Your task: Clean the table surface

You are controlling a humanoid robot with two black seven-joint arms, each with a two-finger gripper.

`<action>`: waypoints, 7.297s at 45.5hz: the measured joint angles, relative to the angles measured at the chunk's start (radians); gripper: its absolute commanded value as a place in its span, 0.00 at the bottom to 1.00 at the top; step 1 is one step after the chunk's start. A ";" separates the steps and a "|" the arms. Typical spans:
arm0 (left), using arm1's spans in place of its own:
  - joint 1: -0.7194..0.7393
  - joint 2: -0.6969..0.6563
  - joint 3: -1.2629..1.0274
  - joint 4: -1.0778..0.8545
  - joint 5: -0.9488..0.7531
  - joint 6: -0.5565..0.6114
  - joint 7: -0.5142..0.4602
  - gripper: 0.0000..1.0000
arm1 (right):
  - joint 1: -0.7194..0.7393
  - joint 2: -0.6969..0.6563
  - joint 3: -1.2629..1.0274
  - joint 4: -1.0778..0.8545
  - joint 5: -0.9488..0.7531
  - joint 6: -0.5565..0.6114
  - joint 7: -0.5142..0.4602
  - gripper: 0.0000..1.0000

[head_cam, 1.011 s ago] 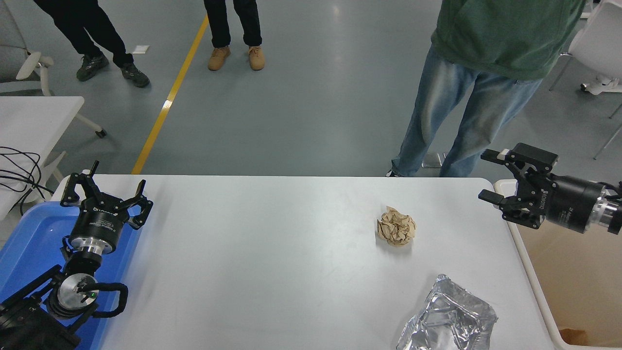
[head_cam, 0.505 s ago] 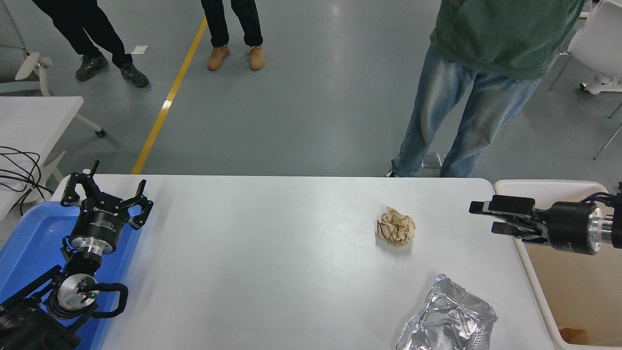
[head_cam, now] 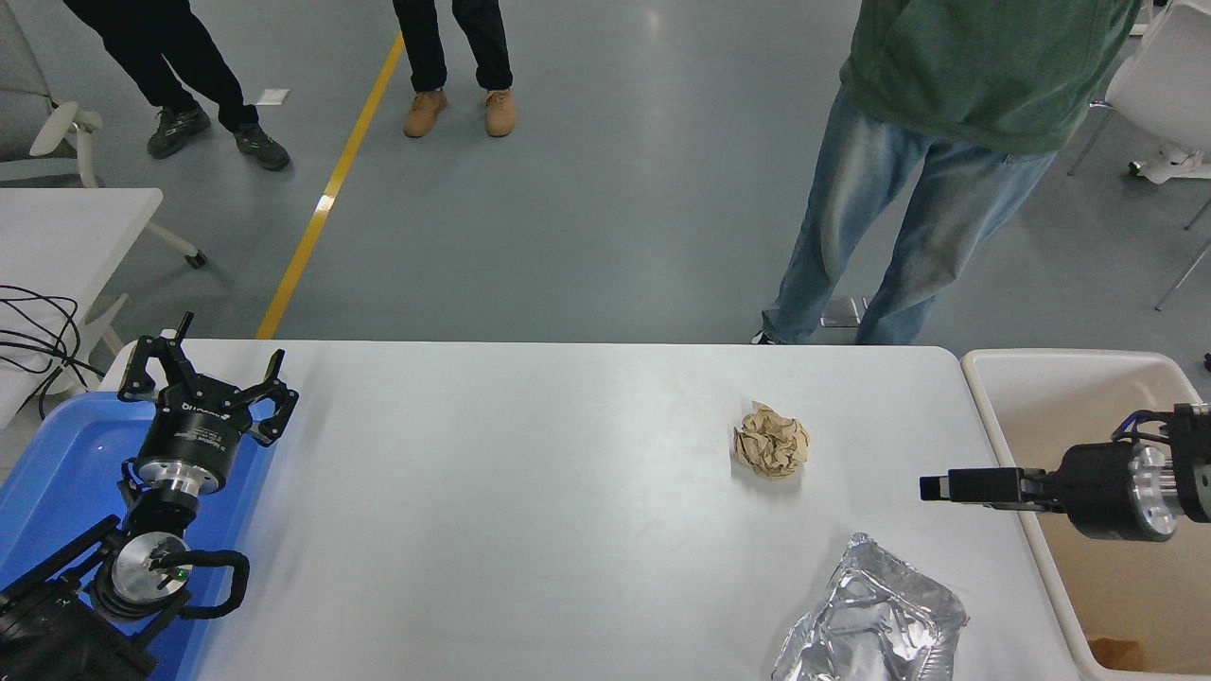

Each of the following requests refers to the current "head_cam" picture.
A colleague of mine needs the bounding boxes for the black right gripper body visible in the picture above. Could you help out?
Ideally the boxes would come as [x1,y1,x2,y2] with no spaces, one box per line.
[1048,443,1150,542]

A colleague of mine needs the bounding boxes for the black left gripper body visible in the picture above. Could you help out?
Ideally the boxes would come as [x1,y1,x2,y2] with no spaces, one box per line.
[132,395,256,474]

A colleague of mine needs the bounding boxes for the silver foil tray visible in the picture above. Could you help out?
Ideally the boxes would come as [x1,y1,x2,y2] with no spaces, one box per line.
[771,533,970,681]

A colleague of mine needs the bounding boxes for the large pale plastic bin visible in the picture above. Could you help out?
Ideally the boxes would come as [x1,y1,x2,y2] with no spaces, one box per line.
[960,348,1211,681]

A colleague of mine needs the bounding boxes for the blue plastic tray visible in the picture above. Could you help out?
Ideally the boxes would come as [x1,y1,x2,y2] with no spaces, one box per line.
[0,393,275,681]

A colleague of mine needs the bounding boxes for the brown scrap in bin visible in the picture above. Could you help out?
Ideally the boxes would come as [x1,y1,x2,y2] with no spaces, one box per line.
[1088,636,1148,674]

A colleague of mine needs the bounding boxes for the white side table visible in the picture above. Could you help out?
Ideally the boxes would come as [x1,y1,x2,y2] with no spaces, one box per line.
[0,187,164,427]

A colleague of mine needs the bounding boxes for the crumpled tan paper ball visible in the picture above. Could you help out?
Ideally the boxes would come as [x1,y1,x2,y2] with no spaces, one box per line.
[732,401,812,480]

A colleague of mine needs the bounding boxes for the grey office chair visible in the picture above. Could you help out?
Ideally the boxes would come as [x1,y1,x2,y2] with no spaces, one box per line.
[0,0,209,271]

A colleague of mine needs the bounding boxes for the white plastic chair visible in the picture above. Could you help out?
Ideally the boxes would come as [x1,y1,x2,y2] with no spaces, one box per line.
[1069,0,1211,231]

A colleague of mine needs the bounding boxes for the black cables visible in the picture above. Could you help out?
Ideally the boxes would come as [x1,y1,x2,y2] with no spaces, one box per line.
[0,286,107,422]

